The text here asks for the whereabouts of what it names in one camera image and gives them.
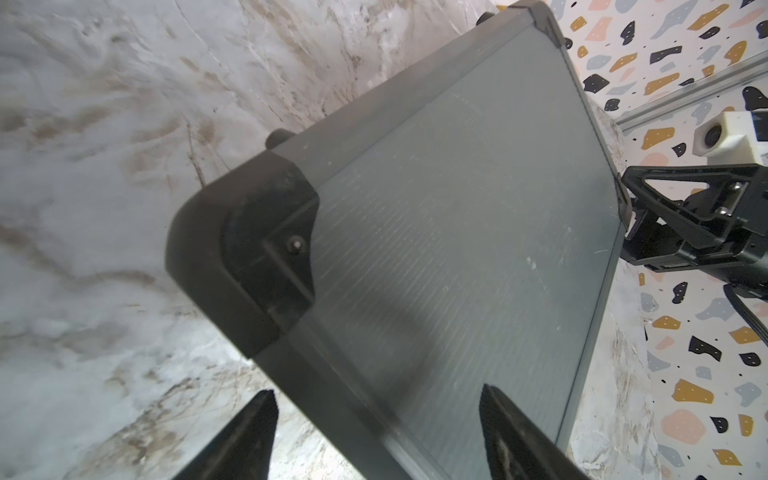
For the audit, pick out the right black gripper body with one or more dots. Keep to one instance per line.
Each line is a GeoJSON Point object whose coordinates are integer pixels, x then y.
{"type": "Point", "coordinates": [741, 260]}

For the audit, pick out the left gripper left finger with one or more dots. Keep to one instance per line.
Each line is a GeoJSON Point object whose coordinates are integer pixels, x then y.
{"type": "Point", "coordinates": [242, 449]}

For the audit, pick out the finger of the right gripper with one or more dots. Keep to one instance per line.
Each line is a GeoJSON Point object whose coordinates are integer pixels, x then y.
{"type": "Point", "coordinates": [728, 196]}
{"type": "Point", "coordinates": [657, 246]}

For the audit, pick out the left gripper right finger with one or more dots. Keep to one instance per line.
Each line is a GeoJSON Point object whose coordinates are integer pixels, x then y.
{"type": "Point", "coordinates": [515, 447]}

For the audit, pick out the grey poker set case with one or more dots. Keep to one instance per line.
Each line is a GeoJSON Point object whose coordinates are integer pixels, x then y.
{"type": "Point", "coordinates": [456, 226]}

